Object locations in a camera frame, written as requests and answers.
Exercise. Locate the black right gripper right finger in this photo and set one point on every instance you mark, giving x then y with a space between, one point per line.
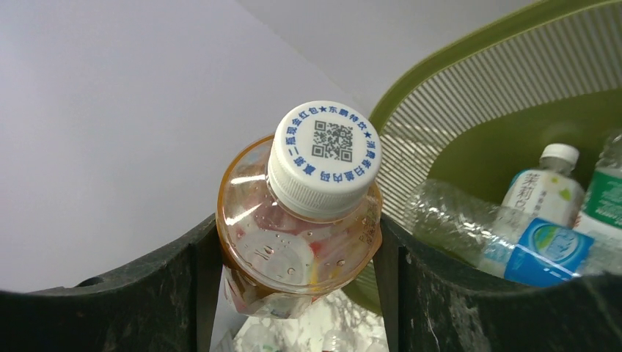
432 302

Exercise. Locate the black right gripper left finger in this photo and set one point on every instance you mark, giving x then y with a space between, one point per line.
165 300

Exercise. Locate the clear bottle blue label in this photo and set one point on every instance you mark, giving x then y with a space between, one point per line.
504 242

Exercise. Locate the brown red tea bottle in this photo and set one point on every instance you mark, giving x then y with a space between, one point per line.
298 212

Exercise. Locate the white Suntory oolong tea bottle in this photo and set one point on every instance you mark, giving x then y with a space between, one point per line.
549 191

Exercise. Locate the green white label water bottle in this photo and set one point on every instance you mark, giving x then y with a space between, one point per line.
600 212

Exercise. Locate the green ribbed plastic bin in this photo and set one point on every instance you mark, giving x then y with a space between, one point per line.
483 108

